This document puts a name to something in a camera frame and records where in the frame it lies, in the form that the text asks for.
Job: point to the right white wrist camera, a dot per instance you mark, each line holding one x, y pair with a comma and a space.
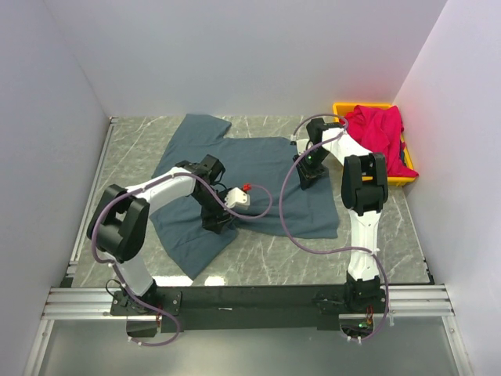
299, 146

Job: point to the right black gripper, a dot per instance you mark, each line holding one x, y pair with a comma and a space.
308, 176

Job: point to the aluminium rail frame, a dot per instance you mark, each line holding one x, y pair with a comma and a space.
276, 330

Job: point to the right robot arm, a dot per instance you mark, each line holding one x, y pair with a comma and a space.
364, 191

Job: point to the black base beam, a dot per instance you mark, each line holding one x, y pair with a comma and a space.
262, 307

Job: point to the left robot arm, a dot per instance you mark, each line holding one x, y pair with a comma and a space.
118, 227

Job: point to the yellow plastic bin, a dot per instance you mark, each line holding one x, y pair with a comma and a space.
409, 156

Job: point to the blue-grey t-shirt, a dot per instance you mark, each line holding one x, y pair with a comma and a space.
307, 214

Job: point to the red t-shirt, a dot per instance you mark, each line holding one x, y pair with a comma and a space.
377, 141

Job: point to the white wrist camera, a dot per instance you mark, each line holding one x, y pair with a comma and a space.
299, 146
237, 199

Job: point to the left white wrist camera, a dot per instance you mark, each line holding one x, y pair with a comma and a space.
237, 199

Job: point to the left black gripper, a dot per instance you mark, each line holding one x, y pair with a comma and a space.
210, 222

